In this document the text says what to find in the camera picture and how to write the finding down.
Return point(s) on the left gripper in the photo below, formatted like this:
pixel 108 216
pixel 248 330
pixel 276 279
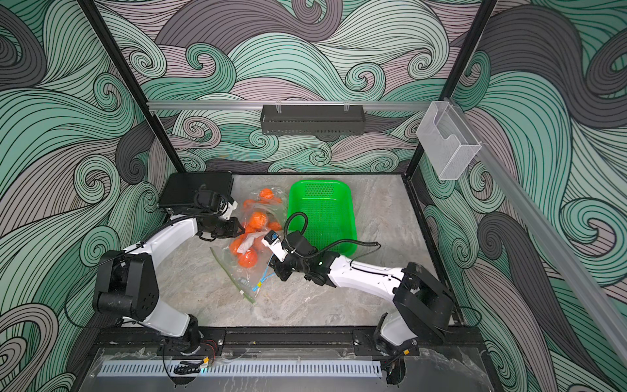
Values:
pixel 233 232

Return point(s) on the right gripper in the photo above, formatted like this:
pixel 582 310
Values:
pixel 279 266

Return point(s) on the blue-zip clear bag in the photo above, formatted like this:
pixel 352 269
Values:
pixel 261 271

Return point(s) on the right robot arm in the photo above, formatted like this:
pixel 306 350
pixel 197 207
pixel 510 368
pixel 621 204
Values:
pixel 423 305

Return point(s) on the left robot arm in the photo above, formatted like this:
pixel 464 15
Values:
pixel 126 283

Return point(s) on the oranges in blue-zip bag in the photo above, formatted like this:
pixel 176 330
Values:
pixel 248 248

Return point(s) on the green-zip clear bag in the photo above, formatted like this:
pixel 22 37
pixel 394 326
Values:
pixel 239 276

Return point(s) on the black case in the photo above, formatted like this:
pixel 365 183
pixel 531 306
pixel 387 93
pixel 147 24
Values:
pixel 178 194

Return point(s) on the green plastic basket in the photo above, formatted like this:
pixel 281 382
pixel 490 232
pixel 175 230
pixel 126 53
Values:
pixel 328 205

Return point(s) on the black wall tray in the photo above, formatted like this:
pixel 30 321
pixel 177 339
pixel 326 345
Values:
pixel 313 120

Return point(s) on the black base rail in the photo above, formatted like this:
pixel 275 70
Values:
pixel 358 340

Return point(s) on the white slotted cable duct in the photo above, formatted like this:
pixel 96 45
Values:
pixel 243 368

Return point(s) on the clear acrylic wall holder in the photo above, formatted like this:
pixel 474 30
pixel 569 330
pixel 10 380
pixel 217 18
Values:
pixel 447 139

